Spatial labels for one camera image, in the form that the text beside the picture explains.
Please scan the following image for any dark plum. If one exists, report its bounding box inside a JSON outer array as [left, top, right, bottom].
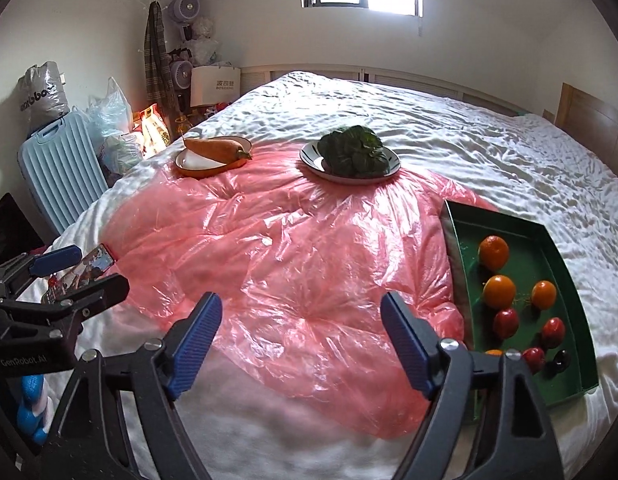
[[551, 349, 571, 374]]

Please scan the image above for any bumpy orange mandarin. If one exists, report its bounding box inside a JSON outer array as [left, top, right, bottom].
[[478, 235, 510, 273]]

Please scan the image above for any blue white object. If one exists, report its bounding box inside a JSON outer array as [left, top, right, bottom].
[[16, 375, 53, 445]]

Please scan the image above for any light blue folding board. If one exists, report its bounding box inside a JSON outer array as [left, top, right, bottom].
[[18, 110, 108, 235]]

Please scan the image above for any red plum near gripper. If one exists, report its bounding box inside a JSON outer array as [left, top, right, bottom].
[[541, 316, 566, 349]]

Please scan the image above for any green rectangular tray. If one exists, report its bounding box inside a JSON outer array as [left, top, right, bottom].
[[440, 200, 598, 408]]

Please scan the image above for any small orange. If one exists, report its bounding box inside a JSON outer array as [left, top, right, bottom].
[[530, 281, 557, 311]]

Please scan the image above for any smooth orange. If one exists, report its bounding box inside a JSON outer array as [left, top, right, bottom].
[[481, 274, 516, 310]]

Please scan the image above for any clear plastic bag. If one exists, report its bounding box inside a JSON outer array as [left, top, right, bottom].
[[86, 77, 142, 176]]

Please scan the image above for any silver grey bag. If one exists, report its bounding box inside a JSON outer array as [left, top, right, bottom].
[[16, 61, 70, 134]]

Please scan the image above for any orange snack bag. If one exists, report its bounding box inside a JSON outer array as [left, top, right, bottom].
[[132, 103, 170, 159]]

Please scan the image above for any orange rimmed plate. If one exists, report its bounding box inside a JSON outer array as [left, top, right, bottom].
[[173, 136, 253, 179]]

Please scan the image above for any carrot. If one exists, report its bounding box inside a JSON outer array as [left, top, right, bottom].
[[184, 138, 251, 164]]

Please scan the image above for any plaid scarf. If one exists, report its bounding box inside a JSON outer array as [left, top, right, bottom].
[[143, 0, 180, 139]]

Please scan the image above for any pink plastic sheet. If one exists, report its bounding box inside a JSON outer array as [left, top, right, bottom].
[[101, 142, 484, 439]]

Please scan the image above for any white paper bag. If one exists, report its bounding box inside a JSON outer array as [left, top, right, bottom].
[[190, 66, 241, 107]]

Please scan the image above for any white oval plate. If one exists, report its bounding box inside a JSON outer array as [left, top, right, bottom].
[[299, 141, 401, 185]]

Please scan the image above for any small white fan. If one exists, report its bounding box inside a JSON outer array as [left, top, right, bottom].
[[167, 0, 201, 24]]

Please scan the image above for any green leafy vegetable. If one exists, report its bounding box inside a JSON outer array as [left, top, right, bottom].
[[318, 126, 389, 178]]

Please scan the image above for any wooden headboard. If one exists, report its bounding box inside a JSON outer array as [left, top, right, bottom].
[[554, 82, 618, 177]]

